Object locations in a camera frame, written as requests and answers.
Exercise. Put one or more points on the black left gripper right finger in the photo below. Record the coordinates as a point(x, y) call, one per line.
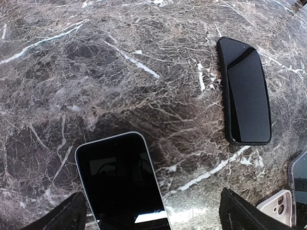
point(238, 214)

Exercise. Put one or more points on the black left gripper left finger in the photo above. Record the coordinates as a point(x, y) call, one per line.
point(68, 215)

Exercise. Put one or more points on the pink phone case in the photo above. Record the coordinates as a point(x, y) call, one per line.
point(278, 207)

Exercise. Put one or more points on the silver smartphone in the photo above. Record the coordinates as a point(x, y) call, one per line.
point(120, 184)

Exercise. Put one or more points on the clear phone case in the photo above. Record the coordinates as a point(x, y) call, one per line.
point(291, 182)

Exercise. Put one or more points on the black smartphone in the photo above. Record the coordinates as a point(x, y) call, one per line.
point(249, 95)

